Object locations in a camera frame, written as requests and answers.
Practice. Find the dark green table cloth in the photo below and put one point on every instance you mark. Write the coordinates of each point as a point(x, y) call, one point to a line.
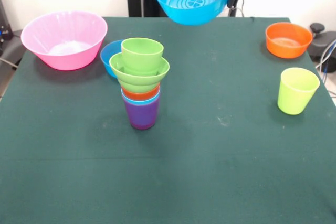
point(168, 169)

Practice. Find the yellow-green cup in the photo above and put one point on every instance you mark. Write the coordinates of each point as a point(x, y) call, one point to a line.
point(294, 100)

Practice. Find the orange cup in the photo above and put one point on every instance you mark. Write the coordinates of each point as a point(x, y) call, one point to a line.
point(139, 95)

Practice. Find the purple cup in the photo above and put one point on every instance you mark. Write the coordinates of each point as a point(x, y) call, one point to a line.
point(143, 115)

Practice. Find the black office chair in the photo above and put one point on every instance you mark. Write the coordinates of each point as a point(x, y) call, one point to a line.
point(323, 43)

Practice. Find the orange bowl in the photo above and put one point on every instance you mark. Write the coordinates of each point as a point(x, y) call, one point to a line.
point(287, 51)

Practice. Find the large pink bowl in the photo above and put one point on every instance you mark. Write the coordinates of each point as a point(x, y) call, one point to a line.
point(39, 40)

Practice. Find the blue cup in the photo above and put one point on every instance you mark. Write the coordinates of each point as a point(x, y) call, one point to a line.
point(144, 102)

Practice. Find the green bowl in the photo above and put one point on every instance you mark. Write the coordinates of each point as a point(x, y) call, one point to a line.
point(139, 82)

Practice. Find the black plug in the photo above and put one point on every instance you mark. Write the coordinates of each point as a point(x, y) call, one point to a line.
point(232, 12)

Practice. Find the black device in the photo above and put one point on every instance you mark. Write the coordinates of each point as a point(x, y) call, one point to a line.
point(5, 32)

